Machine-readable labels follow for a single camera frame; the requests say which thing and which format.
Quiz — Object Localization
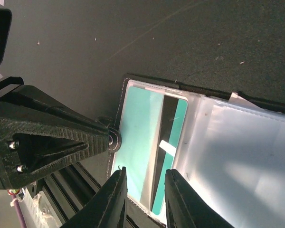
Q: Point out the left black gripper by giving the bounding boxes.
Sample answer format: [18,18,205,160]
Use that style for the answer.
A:
[0,76,109,190]

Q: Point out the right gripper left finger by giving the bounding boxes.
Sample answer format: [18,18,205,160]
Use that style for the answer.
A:
[62,166,127,228]

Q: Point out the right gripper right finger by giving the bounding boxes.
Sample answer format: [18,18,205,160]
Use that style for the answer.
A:
[165,169,232,228]

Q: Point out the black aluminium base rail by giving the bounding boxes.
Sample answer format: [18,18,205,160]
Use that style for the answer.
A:
[26,161,162,228]

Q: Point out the black leather card holder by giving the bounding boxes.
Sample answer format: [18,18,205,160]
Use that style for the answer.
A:
[106,74,285,228]

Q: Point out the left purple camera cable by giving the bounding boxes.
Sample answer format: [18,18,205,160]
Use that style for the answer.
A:
[9,190,28,228]

